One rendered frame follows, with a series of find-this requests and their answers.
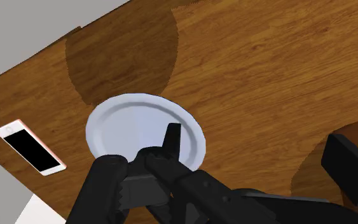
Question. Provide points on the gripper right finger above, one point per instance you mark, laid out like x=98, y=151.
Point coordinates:
x=349, y=167

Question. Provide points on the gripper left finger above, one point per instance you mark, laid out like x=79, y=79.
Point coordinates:
x=194, y=189

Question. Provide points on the white round plate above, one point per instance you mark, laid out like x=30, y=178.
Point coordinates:
x=129, y=127

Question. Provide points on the brown wooden table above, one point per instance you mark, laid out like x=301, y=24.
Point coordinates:
x=259, y=77

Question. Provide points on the white smartphone with black screen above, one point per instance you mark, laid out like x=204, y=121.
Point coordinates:
x=31, y=149

